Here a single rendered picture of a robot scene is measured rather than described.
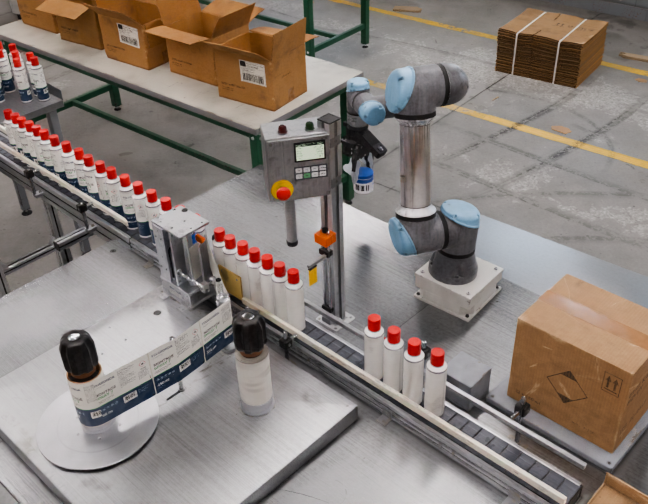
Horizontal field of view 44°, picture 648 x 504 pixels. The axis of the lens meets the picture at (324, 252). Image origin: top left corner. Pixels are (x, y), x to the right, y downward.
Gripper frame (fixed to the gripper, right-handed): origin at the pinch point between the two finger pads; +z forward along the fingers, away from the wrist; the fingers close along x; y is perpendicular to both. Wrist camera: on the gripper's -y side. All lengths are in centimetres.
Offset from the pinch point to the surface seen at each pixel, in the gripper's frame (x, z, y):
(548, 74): -323, 95, 78
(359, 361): 64, 12, -47
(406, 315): 35, 17, -43
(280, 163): 62, -41, -21
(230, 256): 65, -3, 0
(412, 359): 69, -5, -68
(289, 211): 55, -20, -16
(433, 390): 69, 2, -74
